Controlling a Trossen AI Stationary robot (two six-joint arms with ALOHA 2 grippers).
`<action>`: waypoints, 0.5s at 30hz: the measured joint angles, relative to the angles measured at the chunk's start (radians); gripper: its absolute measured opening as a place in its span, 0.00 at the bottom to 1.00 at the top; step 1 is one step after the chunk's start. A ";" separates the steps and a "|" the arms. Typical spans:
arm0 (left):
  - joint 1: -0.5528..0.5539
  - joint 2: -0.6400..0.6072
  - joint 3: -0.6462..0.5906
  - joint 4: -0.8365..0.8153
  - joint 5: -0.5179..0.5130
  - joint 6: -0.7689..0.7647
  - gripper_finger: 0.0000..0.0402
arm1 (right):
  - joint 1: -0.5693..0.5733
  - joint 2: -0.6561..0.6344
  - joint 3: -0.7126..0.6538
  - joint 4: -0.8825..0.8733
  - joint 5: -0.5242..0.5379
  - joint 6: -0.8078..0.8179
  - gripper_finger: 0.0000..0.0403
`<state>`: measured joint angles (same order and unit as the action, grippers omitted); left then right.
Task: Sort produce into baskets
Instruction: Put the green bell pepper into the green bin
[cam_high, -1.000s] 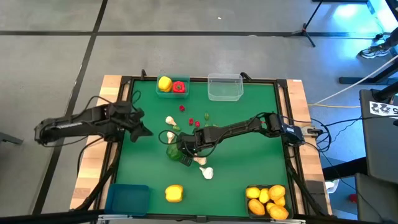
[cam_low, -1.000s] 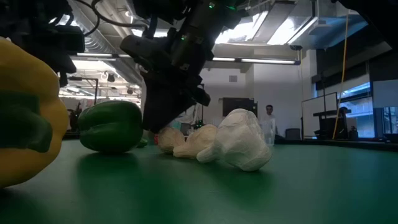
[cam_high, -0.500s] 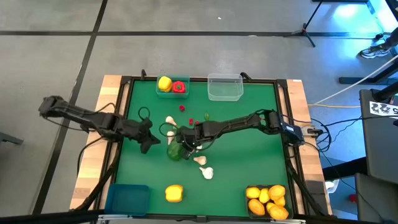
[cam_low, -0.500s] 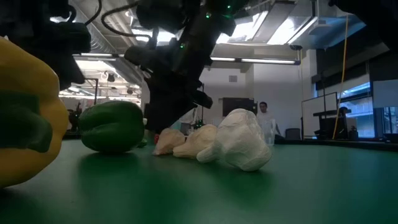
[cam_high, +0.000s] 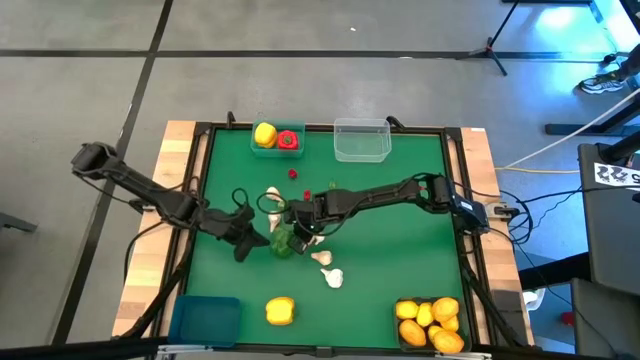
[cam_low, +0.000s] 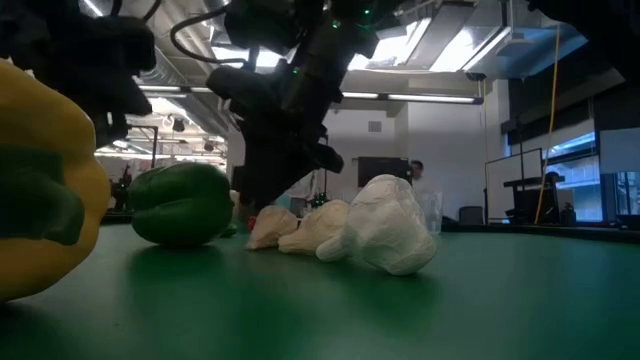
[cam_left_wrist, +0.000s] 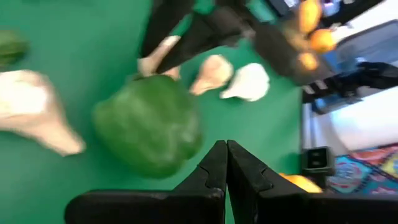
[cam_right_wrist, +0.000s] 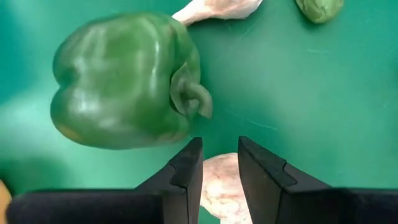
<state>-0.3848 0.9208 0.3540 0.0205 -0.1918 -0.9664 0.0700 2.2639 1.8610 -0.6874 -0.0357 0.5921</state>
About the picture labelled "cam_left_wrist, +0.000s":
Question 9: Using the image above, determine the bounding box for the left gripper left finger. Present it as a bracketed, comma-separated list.
[64, 139, 228, 224]

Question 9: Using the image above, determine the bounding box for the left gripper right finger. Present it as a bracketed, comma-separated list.
[226, 139, 398, 224]

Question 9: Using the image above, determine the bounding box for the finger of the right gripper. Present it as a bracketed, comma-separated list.
[157, 7, 251, 75]
[140, 0, 195, 58]

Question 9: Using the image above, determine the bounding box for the white garlic bulb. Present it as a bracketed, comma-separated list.
[219, 62, 271, 103]

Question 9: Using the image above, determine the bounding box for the green bell pepper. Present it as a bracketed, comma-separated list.
[92, 73, 203, 180]

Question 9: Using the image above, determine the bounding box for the small green pepper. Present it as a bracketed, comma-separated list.
[0, 29, 29, 68]

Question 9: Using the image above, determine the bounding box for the small black box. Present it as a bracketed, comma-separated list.
[300, 146, 336, 179]

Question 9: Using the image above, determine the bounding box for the colourful rug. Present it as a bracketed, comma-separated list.
[326, 142, 398, 196]

